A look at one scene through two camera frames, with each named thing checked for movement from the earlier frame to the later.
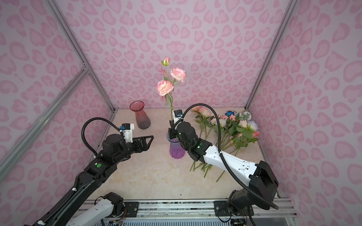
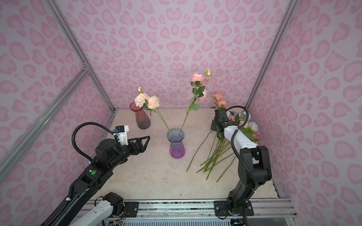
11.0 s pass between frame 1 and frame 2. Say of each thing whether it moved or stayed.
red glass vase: stayed
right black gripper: moved
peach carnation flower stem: moved
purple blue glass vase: stayed
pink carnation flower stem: moved
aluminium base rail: stayed
